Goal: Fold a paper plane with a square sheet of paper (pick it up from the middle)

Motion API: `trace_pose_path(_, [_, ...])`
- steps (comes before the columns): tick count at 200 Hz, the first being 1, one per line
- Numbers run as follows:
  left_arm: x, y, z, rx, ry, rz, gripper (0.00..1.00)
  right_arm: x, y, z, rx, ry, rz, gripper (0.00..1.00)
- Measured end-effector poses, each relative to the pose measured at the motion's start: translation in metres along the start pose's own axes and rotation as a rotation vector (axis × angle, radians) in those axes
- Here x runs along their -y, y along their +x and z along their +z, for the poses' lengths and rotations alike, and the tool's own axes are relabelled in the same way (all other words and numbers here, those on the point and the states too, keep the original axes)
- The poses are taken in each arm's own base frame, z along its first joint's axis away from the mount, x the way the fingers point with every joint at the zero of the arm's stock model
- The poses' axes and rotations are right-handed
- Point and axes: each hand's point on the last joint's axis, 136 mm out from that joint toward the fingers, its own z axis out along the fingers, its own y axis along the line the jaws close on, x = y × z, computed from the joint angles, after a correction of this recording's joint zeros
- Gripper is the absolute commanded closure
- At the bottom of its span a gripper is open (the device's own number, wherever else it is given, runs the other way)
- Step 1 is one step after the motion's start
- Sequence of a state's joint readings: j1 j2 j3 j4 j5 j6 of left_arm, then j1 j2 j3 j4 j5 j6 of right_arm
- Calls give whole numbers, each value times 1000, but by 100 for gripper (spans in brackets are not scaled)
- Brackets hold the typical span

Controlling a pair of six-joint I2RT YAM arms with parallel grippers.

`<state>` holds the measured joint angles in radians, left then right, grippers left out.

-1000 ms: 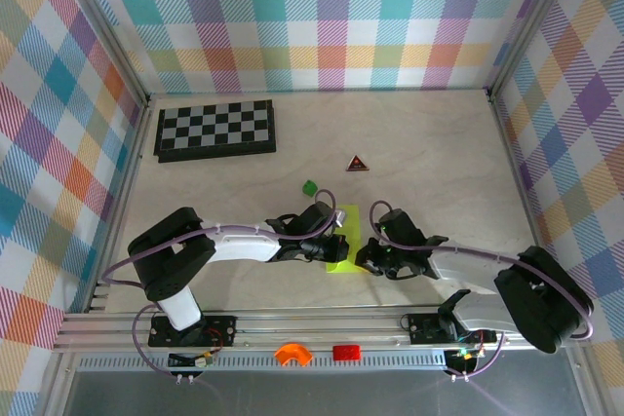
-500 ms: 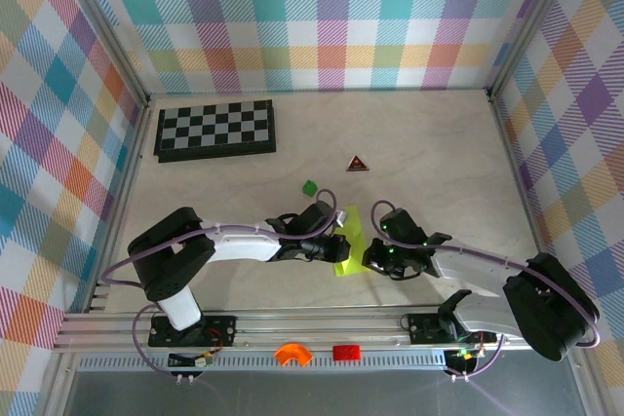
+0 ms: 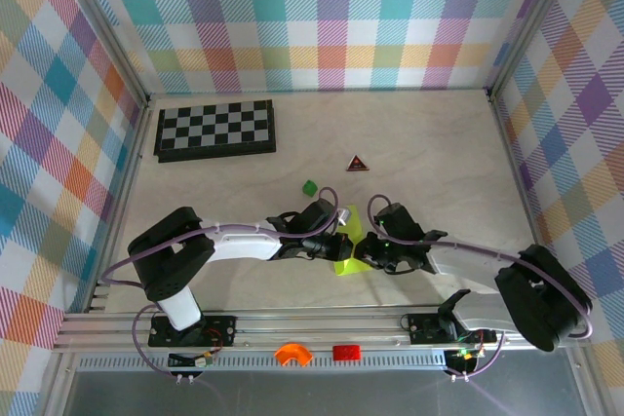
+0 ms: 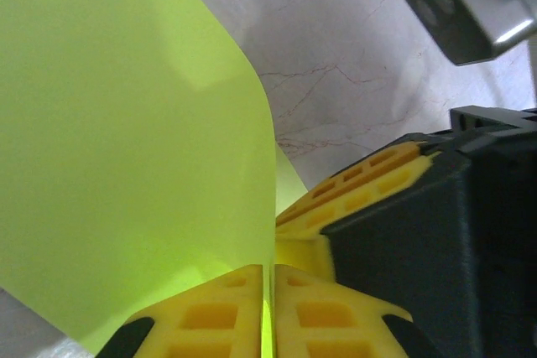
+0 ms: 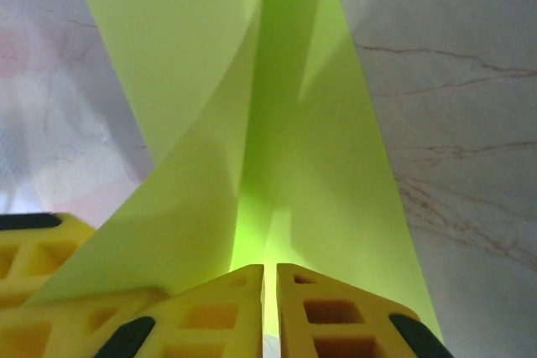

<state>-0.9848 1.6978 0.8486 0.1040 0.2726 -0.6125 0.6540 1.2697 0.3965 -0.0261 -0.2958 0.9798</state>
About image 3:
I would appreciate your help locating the black and grey chessboard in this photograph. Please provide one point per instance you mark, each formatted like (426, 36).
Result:
(214, 128)

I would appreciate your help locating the aluminium side rail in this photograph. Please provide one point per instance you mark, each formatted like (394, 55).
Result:
(123, 192)
(522, 192)

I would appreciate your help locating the long aluminium base rail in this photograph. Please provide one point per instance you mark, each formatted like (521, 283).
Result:
(317, 326)

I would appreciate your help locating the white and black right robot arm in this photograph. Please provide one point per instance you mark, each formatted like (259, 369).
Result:
(468, 270)

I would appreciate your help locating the red and black triangular piece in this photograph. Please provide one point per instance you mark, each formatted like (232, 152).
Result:
(357, 163)

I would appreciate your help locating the small circuit board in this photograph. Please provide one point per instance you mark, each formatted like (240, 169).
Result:
(192, 360)
(463, 357)

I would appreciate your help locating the aluminium frame post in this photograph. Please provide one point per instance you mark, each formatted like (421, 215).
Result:
(108, 28)
(534, 21)

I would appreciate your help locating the lime green paper sheet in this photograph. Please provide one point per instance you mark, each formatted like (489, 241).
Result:
(353, 267)

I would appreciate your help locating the small green cube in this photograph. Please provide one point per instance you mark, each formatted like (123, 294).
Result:
(309, 187)

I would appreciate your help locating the orange curved plastic piece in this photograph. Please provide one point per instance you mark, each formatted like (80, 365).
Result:
(292, 353)

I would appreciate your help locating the grey metal panel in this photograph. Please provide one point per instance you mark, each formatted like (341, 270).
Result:
(317, 396)

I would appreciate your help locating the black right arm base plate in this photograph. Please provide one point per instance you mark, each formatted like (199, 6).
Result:
(424, 328)

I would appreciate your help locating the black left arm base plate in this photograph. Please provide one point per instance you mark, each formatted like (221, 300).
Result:
(219, 330)

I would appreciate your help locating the red plastic block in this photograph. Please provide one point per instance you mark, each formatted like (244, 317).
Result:
(346, 353)

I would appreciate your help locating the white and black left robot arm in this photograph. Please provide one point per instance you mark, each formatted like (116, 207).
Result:
(244, 243)

